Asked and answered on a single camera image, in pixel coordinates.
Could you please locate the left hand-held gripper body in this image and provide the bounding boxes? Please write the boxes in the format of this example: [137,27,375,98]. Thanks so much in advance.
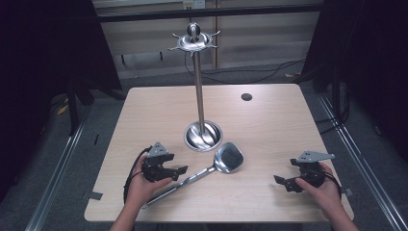
[141,141,180,184]

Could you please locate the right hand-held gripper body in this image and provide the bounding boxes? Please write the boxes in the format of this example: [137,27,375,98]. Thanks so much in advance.
[295,150,336,189]

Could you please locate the steel spatula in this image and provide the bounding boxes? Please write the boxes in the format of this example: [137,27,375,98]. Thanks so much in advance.
[141,141,245,209]

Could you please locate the person's left hand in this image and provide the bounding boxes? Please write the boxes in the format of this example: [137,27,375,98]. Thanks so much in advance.
[124,155,174,210]

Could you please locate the person's right hand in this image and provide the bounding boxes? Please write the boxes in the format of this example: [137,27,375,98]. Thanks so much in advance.
[294,161,346,221]

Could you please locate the steel utensil hanging rack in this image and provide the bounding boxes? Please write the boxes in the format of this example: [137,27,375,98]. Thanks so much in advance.
[167,21,224,154]

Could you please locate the black stand leg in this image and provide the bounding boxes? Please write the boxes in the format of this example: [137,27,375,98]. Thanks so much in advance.
[65,80,81,138]

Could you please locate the black curtain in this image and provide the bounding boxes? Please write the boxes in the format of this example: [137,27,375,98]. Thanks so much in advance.
[0,0,123,200]
[300,0,408,163]

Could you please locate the black horizontal bar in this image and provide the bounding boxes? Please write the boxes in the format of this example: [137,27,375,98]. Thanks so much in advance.
[95,3,323,23]

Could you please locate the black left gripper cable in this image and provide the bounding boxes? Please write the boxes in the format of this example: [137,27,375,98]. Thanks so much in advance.
[122,145,153,205]

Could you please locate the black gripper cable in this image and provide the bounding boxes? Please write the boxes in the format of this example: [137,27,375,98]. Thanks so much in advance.
[122,145,153,205]
[321,169,344,199]

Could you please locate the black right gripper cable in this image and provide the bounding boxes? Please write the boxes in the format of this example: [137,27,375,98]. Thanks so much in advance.
[321,169,344,199]

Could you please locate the metal floor rail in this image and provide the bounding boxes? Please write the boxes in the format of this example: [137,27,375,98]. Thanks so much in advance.
[317,91,408,231]
[24,123,86,231]

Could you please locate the black floor cables bundle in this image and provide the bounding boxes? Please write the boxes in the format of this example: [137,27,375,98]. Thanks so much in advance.
[315,86,351,135]

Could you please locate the long black floor cable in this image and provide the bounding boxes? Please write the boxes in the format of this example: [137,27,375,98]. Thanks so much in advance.
[184,51,306,85]

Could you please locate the white wall outlet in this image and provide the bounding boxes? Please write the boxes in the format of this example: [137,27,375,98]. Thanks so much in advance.
[182,0,206,11]

